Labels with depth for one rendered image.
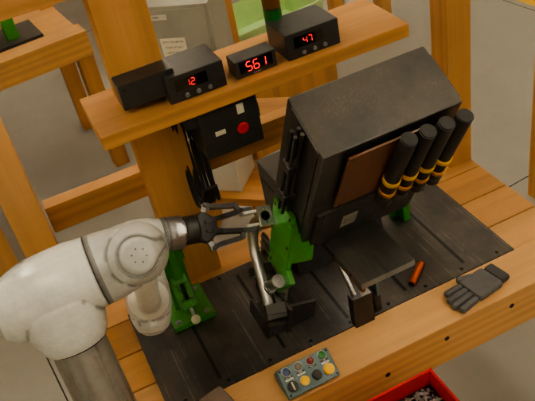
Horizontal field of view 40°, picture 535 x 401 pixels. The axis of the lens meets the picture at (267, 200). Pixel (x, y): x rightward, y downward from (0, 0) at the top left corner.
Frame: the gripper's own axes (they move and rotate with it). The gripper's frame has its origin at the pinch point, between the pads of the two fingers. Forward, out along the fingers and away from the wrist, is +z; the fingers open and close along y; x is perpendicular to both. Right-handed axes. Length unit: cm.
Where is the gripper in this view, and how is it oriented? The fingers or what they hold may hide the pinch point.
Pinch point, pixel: (254, 218)
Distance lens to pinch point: 200.5
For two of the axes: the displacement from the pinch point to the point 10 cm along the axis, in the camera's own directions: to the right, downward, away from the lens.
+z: 9.1, -1.6, 3.8
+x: -3.4, 2.3, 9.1
